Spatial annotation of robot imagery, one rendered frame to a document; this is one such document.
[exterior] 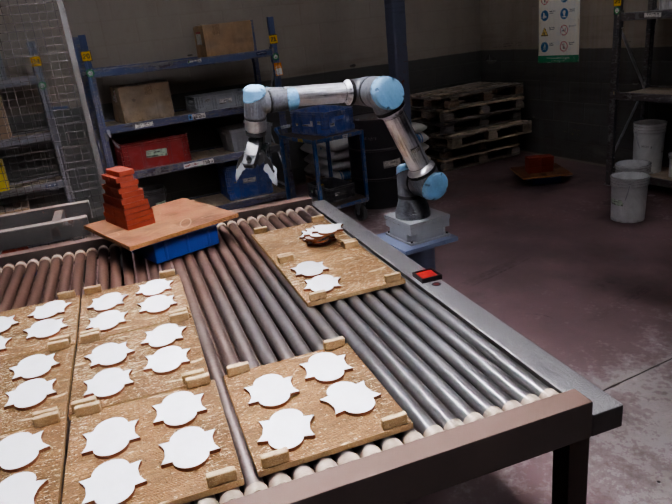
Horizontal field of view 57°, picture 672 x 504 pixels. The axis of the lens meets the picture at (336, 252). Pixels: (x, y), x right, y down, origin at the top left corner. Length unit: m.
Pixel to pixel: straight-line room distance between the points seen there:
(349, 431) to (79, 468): 0.58
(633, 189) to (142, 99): 4.41
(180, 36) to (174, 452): 5.85
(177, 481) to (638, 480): 1.92
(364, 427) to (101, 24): 5.84
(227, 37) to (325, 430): 5.32
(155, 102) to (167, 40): 0.86
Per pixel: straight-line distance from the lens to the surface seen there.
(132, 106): 6.23
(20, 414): 1.76
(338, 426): 1.41
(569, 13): 7.66
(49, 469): 1.52
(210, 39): 6.34
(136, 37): 6.84
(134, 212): 2.73
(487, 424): 1.37
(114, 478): 1.41
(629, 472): 2.82
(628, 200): 5.53
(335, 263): 2.28
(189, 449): 1.41
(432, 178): 2.43
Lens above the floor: 1.76
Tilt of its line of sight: 20 degrees down
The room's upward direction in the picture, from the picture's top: 6 degrees counter-clockwise
